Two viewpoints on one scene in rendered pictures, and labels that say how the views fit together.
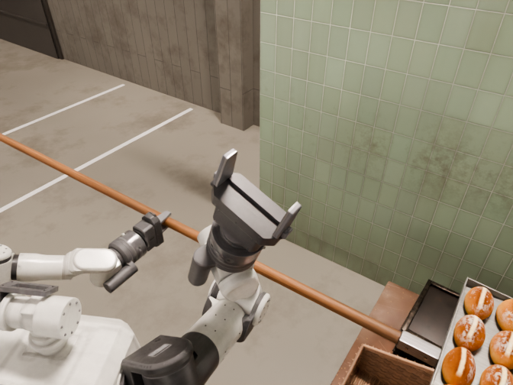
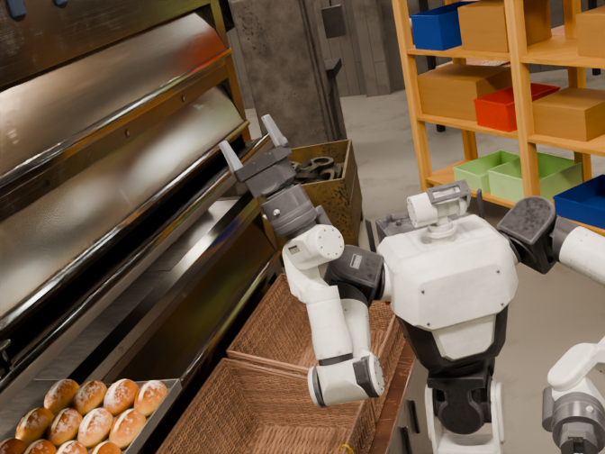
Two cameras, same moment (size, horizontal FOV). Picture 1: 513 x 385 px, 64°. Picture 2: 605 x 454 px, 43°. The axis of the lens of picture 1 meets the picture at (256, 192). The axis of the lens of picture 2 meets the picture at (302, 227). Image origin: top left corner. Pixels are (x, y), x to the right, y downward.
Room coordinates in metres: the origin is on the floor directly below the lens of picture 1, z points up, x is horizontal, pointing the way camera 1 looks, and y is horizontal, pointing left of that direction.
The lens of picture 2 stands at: (1.80, -0.24, 2.09)
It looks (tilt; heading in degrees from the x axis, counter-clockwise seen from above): 22 degrees down; 168
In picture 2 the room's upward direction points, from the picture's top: 12 degrees counter-clockwise
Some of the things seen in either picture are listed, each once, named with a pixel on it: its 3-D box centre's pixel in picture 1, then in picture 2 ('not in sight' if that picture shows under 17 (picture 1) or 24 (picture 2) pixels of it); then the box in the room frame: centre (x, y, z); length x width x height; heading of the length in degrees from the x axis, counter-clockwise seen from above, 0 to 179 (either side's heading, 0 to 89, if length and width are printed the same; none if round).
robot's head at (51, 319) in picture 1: (43, 318); (435, 211); (0.41, 0.35, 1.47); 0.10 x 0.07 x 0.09; 82
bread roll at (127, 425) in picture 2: not in sight; (126, 426); (0.39, -0.39, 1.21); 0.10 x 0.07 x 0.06; 142
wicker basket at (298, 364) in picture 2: not in sight; (323, 340); (-0.51, 0.25, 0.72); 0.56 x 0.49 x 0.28; 145
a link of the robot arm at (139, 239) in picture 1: (140, 238); (581, 444); (0.88, 0.35, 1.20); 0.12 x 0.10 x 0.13; 146
